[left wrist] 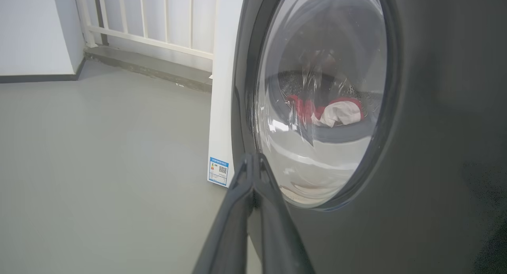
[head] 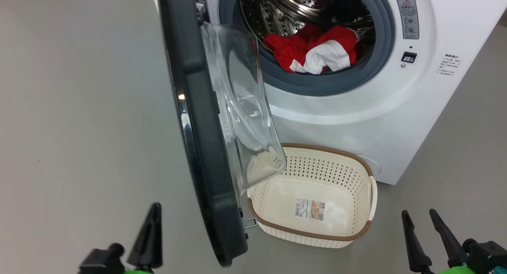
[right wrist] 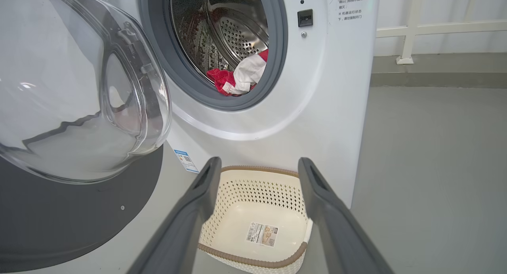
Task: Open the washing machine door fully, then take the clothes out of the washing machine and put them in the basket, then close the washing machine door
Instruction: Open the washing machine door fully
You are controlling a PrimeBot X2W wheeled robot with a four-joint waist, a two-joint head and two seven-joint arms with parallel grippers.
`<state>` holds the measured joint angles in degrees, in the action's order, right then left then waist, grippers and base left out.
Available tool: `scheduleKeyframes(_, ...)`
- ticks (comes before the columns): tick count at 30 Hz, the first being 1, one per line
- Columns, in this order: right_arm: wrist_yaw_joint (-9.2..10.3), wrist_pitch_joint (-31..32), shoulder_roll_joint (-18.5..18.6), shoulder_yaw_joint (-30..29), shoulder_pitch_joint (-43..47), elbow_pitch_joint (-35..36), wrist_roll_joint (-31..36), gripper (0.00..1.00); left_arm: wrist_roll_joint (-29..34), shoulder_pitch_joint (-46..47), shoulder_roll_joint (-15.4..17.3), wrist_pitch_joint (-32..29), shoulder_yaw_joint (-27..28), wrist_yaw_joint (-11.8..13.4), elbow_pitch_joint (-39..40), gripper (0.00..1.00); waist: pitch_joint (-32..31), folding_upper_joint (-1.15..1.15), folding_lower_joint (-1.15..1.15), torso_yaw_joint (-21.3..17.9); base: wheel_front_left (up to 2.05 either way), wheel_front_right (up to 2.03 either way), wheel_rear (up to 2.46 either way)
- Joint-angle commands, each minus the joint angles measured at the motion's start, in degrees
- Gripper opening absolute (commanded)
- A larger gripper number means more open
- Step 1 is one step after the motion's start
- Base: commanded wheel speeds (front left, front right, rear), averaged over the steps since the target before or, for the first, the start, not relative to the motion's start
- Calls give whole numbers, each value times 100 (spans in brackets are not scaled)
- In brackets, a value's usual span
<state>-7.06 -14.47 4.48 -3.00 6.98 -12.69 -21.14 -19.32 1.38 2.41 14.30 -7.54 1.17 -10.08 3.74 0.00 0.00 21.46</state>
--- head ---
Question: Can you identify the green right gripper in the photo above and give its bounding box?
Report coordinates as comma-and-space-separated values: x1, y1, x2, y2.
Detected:
401, 209, 478, 274

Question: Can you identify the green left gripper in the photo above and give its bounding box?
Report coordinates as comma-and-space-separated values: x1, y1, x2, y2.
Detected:
124, 204, 163, 274

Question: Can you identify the black-rimmed glass washer door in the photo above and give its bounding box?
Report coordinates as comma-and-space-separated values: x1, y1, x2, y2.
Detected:
156, 0, 288, 267

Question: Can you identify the red garment with white panel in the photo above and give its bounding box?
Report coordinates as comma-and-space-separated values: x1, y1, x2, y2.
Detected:
301, 27, 359, 74

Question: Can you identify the cream basket with brown rim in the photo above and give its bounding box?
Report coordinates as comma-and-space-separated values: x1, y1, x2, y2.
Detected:
246, 143, 377, 249

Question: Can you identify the printed product label sticker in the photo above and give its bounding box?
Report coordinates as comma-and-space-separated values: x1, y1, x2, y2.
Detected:
294, 198, 325, 221

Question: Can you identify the white front-load washing machine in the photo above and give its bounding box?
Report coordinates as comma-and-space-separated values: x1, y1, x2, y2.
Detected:
151, 0, 507, 186

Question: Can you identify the grey rubber door gasket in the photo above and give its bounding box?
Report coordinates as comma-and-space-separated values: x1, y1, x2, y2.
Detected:
219, 0, 396, 97

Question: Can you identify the metal door hinge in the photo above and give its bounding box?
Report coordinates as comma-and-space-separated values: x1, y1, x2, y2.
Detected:
194, 0, 210, 25

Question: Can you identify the stainless steel washing machine drum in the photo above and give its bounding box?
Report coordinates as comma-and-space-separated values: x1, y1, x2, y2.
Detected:
240, 0, 376, 69

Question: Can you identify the round white filter cover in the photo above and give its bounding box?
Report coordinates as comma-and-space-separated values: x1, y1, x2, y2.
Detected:
356, 155, 381, 175

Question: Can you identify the grey warning sticker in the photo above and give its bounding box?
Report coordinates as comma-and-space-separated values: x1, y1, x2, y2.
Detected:
397, 0, 419, 40

